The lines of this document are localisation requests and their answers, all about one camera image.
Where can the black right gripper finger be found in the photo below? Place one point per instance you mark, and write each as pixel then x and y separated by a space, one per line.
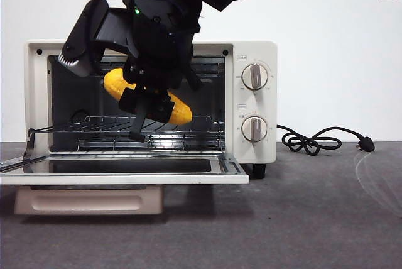
pixel 147 105
pixel 194 79

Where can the yellow corn cob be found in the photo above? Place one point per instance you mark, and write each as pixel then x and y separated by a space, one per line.
pixel 114 83

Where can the oven door with glass window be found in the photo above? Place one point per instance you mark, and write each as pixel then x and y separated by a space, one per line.
pixel 125 178

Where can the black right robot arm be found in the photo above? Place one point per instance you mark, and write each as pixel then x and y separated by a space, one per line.
pixel 163 30

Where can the beige oven control knob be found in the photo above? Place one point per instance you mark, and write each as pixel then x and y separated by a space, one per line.
pixel 255 76
pixel 254 128

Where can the cream white Toshiba toaster oven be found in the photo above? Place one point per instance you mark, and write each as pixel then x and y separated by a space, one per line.
pixel 251 152

